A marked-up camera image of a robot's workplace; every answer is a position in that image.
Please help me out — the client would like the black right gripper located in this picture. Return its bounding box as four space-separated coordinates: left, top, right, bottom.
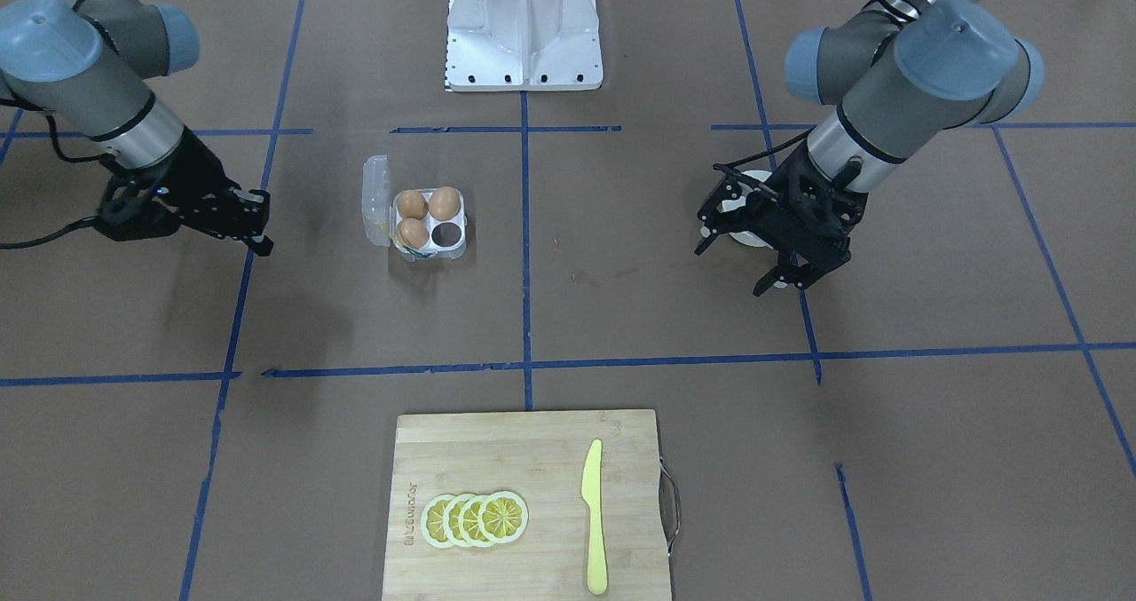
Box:
133 130 273 257

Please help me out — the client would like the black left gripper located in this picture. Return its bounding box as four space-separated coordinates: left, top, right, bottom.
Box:
694 147 867 297

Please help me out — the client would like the clear plastic egg carton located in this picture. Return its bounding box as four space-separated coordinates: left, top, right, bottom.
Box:
360 155 469 262

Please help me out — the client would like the brown egg from bowl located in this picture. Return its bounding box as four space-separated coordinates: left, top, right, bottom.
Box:
429 186 463 222

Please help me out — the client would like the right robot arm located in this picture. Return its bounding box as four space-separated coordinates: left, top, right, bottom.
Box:
1 0 273 257

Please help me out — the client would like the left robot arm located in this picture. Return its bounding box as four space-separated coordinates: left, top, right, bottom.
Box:
695 0 1045 295

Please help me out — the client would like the brown egg near cell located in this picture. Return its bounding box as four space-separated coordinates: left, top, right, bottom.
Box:
395 217 431 250

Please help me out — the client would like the brown egg cell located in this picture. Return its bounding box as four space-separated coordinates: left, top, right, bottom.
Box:
395 217 431 250
395 189 429 220

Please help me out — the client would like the brown egg far cell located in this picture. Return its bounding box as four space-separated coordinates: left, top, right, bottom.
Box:
395 189 429 220

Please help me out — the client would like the white bowl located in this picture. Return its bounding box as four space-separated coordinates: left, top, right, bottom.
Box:
715 170 772 249

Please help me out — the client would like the yellow plastic knife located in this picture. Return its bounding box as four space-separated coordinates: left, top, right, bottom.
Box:
580 439 609 596

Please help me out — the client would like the bamboo cutting board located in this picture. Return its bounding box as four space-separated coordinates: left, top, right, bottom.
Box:
381 408 673 600

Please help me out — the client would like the lemon slice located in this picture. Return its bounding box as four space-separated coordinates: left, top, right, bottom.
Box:
477 491 529 545
442 493 475 548
458 494 498 549
421 494 457 550

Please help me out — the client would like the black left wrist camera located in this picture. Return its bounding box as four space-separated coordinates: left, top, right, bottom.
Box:
695 162 772 240

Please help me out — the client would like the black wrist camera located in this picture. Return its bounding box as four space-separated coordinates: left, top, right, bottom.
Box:
92 172 182 242
695 162 772 240

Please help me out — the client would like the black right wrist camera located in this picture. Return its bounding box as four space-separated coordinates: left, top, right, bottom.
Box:
92 172 182 242

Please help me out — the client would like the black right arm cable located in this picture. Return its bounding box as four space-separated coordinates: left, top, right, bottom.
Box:
0 112 116 251

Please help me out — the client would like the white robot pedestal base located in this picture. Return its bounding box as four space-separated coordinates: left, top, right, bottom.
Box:
444 0 604 92

